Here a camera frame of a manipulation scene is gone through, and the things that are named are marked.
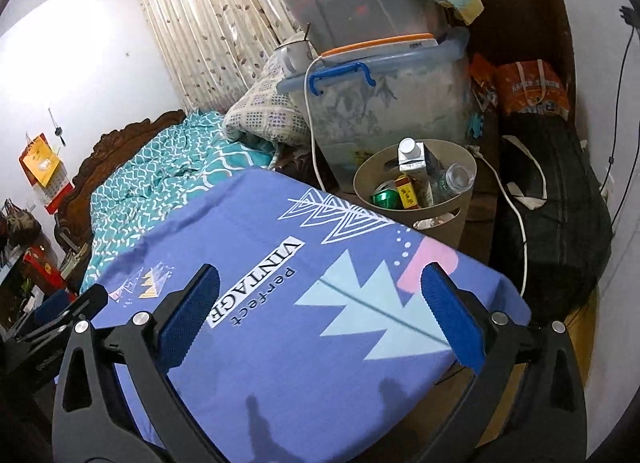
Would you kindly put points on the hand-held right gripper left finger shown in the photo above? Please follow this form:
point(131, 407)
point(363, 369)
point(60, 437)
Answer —
point(192, 318)

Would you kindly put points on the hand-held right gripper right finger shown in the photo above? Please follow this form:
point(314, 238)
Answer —
point(452, 315)

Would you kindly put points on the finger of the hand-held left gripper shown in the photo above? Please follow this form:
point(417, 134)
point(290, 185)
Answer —
point(60, 310)

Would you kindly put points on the beige plastic waste bin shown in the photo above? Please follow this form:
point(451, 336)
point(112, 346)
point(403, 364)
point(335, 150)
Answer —
point(440, 240)

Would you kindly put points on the yellow red cardboard box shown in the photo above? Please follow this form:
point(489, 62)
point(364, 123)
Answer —
point(407, 193)

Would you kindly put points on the clear plastic bottle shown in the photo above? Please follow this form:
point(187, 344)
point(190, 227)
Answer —
point(452, 180)

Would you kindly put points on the green drink can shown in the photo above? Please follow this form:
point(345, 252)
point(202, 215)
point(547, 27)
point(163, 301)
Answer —
point(385, 198)

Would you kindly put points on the silver snack bag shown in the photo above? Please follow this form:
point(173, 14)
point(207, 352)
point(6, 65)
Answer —
point(425, 158)

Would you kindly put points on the cluttered storage shelf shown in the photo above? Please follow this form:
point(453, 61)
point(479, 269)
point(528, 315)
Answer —
point(15, 228)

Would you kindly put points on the purple printed blanket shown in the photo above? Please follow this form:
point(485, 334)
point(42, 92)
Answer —
point(280, 223)

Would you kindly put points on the teal patterned quilt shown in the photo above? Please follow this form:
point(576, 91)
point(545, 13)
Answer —
point(165, 178)

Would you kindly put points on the black duffel bag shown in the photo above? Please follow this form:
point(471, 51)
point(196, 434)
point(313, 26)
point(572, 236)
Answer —
point(560, 203)

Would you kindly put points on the carved wooden headboard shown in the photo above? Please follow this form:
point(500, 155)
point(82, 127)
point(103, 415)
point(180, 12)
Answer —
point(120, 143)

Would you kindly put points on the storage box with blue latch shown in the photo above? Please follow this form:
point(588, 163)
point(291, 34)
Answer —
point(390, 103)

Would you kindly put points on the folded checked blanket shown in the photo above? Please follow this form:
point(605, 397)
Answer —
point(265, 108)

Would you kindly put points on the orange snack packet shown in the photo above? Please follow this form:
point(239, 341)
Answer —
point(482, 78)

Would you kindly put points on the orange shopping bag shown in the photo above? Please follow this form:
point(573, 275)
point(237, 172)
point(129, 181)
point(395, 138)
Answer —
point(530, 88)

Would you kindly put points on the white mug with spoon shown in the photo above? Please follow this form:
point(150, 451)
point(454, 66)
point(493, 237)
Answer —
point(295, 53)

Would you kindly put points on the beige leaf print curtain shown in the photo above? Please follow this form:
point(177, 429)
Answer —
point(210, 18)

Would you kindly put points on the dark wooden wardrobe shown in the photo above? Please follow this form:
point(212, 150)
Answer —
point(520, 3)

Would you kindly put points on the red yellow wall calendar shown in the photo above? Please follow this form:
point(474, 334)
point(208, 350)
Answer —
point(40, 163)

